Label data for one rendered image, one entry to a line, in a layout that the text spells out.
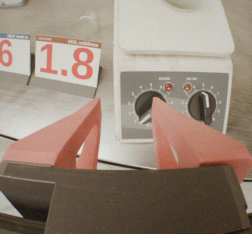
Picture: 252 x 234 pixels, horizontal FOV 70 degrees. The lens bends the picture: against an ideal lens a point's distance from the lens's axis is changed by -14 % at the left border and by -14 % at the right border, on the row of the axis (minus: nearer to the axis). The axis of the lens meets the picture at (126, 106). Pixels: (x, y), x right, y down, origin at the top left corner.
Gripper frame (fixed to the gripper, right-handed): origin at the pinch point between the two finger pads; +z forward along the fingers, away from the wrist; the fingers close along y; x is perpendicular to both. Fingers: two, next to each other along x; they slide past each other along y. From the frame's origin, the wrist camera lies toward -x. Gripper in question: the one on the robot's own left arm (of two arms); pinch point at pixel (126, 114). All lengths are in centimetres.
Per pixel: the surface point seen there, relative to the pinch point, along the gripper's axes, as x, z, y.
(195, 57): 0.1, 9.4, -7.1
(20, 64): 2.9, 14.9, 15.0
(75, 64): 2.9, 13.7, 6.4
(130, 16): -3.6, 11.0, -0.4
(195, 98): 3.8, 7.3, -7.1
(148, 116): 4.6, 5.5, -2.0
